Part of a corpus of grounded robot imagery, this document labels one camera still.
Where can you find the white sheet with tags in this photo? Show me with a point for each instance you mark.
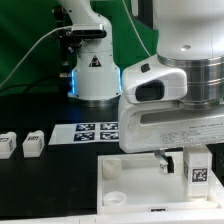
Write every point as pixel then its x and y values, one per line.
pixel 81 133

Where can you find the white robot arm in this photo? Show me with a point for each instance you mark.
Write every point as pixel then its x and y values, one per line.
pixel 190 37

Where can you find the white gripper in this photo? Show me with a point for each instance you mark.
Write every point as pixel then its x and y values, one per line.
pixel 163 125

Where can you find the white square table top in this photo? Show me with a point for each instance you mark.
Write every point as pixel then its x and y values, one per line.
pixel 135 183

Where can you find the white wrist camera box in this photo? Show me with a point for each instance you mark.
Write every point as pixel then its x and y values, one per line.
pixel 151 81

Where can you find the black camera on stand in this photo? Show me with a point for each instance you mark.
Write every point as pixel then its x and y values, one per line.
pixel 70 37

